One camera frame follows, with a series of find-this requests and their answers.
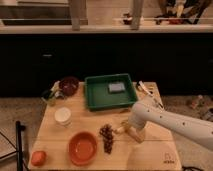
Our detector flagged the yellow banana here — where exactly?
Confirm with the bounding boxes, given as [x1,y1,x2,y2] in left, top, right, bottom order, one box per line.
[114,121,131,134]

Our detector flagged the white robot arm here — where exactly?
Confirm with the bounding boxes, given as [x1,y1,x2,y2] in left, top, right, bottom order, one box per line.
[128,97,213,151]

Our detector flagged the red orange bowl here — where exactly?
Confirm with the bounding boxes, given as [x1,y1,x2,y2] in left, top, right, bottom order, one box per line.
[68,131,98,166]

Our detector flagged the dark maroon bowl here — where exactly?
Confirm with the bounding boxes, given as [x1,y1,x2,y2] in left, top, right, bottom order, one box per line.
[59,76,79,96]

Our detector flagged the dark grape bunch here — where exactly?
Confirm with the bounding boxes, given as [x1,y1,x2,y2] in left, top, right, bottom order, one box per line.
[99,124,114,154]

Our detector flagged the grey sponge block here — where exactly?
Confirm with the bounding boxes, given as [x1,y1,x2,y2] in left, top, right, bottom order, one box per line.
[108,83,125,93]

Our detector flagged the green plastic tray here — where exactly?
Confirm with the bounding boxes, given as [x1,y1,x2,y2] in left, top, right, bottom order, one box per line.
[84,73,138,111]

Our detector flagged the white lidded cup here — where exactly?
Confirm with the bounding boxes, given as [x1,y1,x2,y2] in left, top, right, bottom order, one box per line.
[54,107,71,125]

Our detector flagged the orange fruit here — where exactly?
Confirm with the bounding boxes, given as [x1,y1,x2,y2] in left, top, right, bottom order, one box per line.
[31,151,47,166]

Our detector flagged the white handled knife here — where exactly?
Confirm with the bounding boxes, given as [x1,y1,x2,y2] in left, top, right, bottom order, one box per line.
[137,81,164,109]

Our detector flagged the black stand post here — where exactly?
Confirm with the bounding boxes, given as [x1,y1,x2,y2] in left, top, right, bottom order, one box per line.
[15,121,26,171]

